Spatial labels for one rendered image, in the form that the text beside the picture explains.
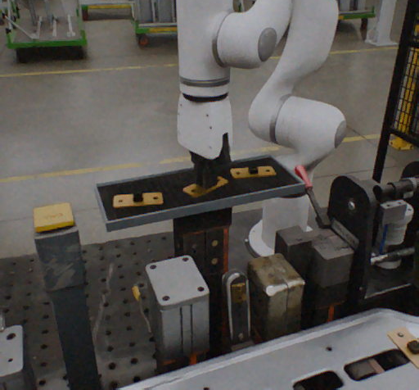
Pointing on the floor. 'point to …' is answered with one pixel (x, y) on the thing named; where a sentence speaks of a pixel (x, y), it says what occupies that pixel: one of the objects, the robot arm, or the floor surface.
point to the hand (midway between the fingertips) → (205, 174)
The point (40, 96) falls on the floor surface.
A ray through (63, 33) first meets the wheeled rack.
